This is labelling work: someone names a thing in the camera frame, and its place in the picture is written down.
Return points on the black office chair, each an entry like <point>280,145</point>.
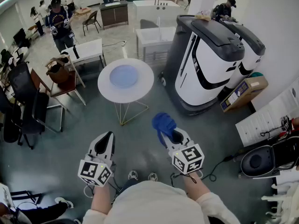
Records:
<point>21,83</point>

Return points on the cardboard box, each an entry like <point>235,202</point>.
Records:
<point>243,94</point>

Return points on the brown chair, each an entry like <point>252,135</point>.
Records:
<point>67,86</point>

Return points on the person's right forearm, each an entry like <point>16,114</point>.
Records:
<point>195,185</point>

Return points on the white bathtub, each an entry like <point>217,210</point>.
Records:
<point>154,8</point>

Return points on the person's left forearm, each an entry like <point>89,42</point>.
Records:
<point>100,199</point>

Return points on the black cloth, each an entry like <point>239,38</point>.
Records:
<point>65,53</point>

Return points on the black white service robot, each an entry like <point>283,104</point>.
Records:
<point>250,59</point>
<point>194,78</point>

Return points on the black cylindrical tool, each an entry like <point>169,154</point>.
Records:
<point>75,51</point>

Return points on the round white side table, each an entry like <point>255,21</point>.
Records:
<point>144,83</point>

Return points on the upturned wooden stool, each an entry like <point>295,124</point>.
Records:
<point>78,74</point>

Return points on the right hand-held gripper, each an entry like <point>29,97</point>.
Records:
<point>187,158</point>

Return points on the person's right sneaker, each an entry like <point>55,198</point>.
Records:
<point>153,176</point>

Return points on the white carved chair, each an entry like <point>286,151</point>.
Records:
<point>282,199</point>

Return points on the teal bundle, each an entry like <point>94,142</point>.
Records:
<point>257,74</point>

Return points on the small wooden table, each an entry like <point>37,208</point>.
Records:
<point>83,10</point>

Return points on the black folding chair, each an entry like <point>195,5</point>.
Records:
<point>40,111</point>

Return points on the white basin stand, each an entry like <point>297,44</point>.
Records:
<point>149,36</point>

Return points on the person's left sneaker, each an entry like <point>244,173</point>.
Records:
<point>133,174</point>

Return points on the white power strip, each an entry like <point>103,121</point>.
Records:
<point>123,43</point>

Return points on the crumpled yellow rag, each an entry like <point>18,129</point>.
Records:
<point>203,16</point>

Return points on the dark wood vanity cabinet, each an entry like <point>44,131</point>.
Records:
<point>114,14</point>

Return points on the black metal frame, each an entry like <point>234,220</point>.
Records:
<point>25,196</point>

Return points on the black toilet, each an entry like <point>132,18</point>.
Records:
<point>257,161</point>

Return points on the person's dark trousers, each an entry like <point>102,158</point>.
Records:
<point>126,186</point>

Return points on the black monitor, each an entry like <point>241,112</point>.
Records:
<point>19,37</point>

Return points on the black plastic chair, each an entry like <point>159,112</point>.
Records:
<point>187,2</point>

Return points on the brown bag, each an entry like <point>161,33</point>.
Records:
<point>58,74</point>

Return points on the person's cream sweater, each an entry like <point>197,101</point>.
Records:
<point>154,204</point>

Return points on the dark dining chair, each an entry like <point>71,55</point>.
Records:
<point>92,20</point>

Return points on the white drawer cabinet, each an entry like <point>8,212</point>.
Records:
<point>261,122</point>

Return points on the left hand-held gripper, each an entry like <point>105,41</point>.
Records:
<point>94,171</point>

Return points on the white rectangular table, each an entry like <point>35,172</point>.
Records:
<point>88,50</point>

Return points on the blue cloth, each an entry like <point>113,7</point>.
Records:
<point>163,122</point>

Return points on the light blue big plate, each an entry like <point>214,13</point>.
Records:
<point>123,76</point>

